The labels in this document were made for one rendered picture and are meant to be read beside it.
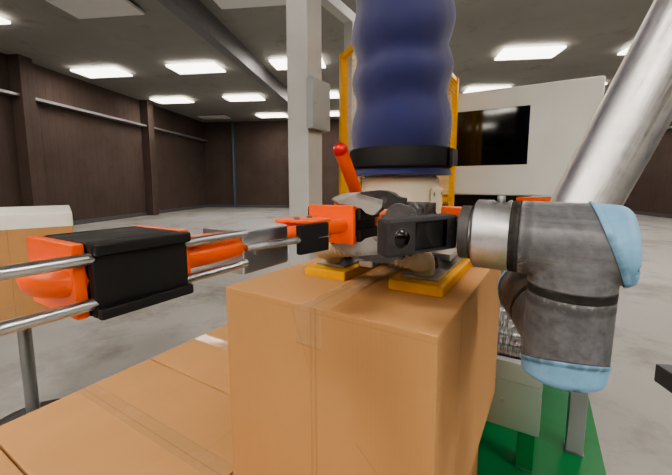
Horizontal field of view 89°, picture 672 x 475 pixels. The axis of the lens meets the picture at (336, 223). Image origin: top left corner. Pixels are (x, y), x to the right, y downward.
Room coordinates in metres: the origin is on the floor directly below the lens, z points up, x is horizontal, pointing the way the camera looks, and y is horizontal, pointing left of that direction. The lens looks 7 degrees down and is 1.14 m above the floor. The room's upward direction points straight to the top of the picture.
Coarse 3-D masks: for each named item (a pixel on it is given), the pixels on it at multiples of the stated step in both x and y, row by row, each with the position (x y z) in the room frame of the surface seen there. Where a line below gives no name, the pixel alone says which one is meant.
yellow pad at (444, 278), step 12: (444, 264) 0.69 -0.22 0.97; (456, 264) 0.70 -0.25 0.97; (468, 264) 0.74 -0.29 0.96; (396, 276) 0.62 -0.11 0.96; (408, 276) 0.61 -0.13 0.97; (420, 276) 0.60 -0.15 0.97; (432, 276) 0.60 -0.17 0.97; (444, 276) 0.62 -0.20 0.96; (456, 276) 0.64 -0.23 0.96; (396, 288) 0.60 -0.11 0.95; (408, 288) 0.58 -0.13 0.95; (420, 288) 0.57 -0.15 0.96; (432, 288) 0.56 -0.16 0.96; (444, 288) 0.56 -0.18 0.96
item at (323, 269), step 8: (312, 264) 0.72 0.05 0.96; (320, 264) 0.71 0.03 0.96; (328, 264) 0.70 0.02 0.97; (336, 264) 0.70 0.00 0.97; (344, 264) 0.70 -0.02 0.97; (352, 264) 0.71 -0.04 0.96; (312, 272) 0.69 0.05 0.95; (320, 272) 0.68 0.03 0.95; (328, 272) 0.67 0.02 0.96; (336, 272) 0.66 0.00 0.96; (344, 272) 0.66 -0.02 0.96; (352, 272) 0.68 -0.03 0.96; (360, 272) 0.71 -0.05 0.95; (344, 280) 0.65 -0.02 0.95
